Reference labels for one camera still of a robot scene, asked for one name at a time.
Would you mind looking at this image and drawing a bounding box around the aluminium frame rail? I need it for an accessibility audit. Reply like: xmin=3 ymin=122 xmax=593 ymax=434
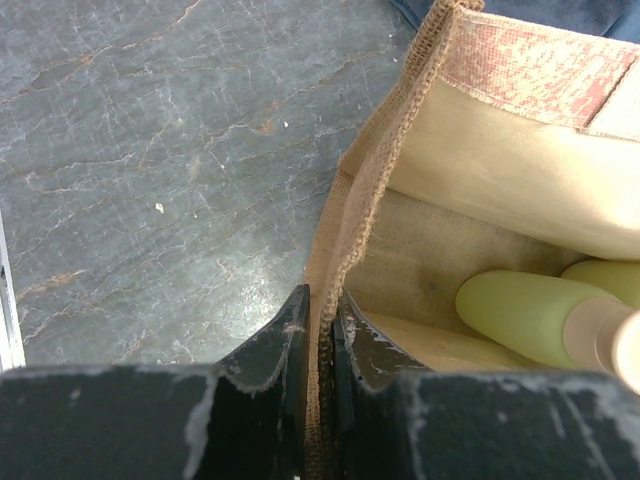
xmin=0 ymin=223 xmax=26 ymax=372

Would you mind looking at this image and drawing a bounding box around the brown canvas tote bag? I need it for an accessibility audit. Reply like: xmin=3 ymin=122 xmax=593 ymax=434
xmin=303 ymin=1 xmax=639 ymax=479

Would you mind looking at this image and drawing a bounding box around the blue and striped clothes pile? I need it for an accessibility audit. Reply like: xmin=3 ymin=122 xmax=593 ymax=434
xmin=389 ymin=0 xmax=640 ymax=39

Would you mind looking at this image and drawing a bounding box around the large green beige-cap bottle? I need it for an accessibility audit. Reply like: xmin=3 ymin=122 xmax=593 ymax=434
xmin=455 ymin=270 xmax=639 ymax=393

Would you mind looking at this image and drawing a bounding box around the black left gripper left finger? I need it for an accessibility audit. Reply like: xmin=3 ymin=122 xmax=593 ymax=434
xmin=1 ymin=285 xmax=310 ymax=479

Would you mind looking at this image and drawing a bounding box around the small green pump bottle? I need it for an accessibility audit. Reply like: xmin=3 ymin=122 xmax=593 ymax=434
xmin=561 ymin=260 xmax=640 ymax=309

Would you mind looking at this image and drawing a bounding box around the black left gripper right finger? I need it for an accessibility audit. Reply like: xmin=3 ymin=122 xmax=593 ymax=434
xmin=332 ymin=296 xmax=639 ymax=479

